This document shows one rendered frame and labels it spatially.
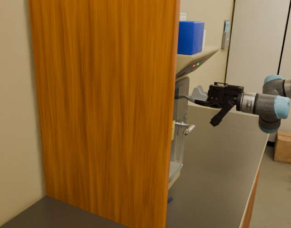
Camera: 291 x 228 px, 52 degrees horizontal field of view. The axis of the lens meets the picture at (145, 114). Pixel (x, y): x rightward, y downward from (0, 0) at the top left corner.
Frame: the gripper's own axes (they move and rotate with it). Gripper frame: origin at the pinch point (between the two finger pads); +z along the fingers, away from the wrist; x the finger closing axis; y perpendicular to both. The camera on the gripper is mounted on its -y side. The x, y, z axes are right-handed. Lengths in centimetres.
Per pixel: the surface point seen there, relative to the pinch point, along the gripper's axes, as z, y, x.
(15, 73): 45, 11, 41
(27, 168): 46, -24, 40
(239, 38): 33, 4, -283
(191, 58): -9.0, 19.5, 27.2
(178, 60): -5.4, 18.7, 27.5
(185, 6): 2.3, 33.6, 4.1
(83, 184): 24, -26, 35
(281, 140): -35, -104, -245
